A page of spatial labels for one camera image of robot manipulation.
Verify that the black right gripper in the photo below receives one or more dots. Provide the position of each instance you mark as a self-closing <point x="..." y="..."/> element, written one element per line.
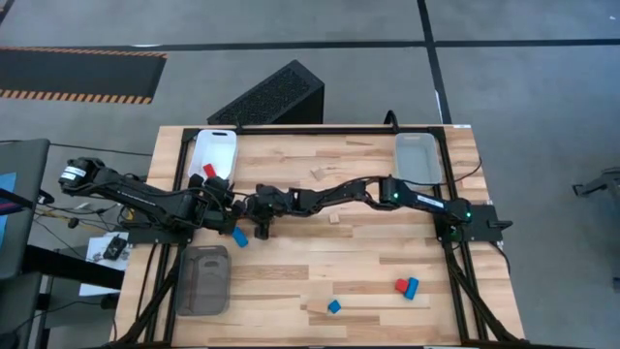
<point x="288" y="206"/>

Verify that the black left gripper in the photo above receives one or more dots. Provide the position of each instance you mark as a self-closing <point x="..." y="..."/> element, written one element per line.
<point x="220" y="203"/>

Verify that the red wooden block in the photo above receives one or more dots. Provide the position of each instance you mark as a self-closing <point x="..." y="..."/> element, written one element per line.
<point x="401" y="285"/>
<point x="209" y="170"/>

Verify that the long blue block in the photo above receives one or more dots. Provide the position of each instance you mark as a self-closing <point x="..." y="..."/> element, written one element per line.
<point x="412" y="289"/>
<point x="240" y="237"/>

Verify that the blue wedge block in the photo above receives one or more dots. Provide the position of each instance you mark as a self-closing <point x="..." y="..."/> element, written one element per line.
<point x="334" y="306"/>

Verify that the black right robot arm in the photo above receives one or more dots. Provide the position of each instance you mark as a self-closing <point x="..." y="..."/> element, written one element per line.
<point x="426" y="201"/>

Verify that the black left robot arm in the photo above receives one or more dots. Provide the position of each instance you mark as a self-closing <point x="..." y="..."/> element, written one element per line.
<point x="145" y="199"/>

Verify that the white plastic bin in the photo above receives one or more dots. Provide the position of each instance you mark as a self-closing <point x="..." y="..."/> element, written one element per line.
<point x="215" y="145"/>

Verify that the small plain wooden cube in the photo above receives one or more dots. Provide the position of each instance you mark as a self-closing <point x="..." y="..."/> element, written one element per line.
<point x="334" y="218"/>

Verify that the smoky grey plastic bin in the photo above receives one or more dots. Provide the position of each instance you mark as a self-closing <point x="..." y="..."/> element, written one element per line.
<point x="203" y="286"/>

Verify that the black perforated computer case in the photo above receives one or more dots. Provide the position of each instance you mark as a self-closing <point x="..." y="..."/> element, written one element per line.
<point x="271" y="94"/>

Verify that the black handheld controller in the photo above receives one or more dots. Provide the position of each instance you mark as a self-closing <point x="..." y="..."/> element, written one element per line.
<point x="115" y="247"/>

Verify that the white papers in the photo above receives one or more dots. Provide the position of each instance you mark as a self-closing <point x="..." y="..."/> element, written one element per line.
<point x="94" y="252"/>

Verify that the black desk beam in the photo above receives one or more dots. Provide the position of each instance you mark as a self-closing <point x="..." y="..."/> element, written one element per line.
<point x="72" y="269"/>

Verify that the clear plastic bin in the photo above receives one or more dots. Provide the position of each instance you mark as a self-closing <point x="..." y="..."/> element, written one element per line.
<point x="417" y="160"/>

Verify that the black hazard-striped floor mat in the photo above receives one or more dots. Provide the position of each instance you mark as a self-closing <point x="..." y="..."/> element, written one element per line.
<point x="72" y="72"/>

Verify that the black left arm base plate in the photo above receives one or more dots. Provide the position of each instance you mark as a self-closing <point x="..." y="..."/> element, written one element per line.
<point x="145" y="237"/>

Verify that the black table frame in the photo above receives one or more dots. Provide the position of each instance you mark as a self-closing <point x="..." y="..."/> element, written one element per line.
<point x="315" y="130"/>

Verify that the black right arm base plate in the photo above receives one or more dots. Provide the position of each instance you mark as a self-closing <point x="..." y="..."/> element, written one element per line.
<point x="484" y="228"/>

